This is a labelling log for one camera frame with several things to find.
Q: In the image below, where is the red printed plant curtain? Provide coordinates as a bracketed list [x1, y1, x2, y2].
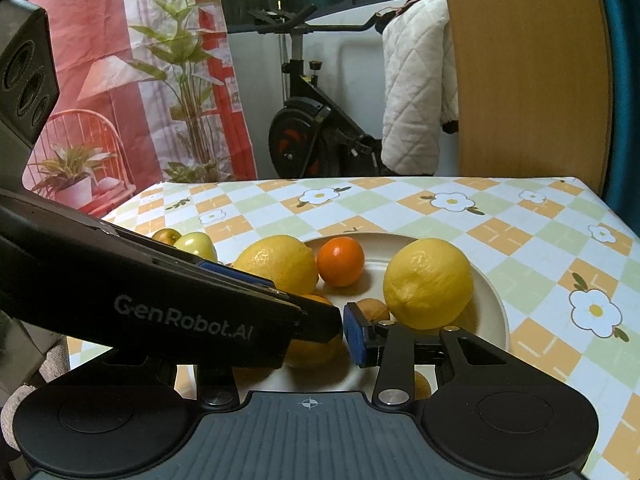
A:
[20, 0, 258, 218]

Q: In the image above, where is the small yellow lemon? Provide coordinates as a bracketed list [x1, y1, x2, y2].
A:
[383, 238, 474, 330]

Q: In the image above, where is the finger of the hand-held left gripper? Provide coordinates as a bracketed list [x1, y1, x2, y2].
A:
[280, 292, 346, 346]
[195, 259, 301, 306]

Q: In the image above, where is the checked floral tablecloth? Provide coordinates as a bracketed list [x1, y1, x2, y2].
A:
[65, 176, 640, 480]

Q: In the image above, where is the pale yellow apple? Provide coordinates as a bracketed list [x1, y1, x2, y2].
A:
[173, 231, 219, 262]

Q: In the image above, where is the teal curtain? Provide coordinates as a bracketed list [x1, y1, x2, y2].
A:
[592, 0, 640, 221]

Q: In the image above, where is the beige ceramic plate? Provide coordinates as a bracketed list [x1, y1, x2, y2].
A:
[227, 233, 510, 401]

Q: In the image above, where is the black exercise bike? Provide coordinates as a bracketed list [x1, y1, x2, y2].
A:
[247, 0, 441, 178]

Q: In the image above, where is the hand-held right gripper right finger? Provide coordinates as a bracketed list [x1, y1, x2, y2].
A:
[342, 302, 511, 408]

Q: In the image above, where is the wooden board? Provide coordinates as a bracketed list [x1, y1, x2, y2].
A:
[439, 0, 612, 196]

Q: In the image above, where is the white quilted blanket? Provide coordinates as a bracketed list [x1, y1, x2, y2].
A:
[382, 0, 459, 177]

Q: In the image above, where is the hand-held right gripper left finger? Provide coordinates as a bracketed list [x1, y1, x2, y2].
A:
[195, 365, 238, 408]

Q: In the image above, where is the large yellow lemon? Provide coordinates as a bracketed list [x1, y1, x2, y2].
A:
[234, 235, 319, 295]

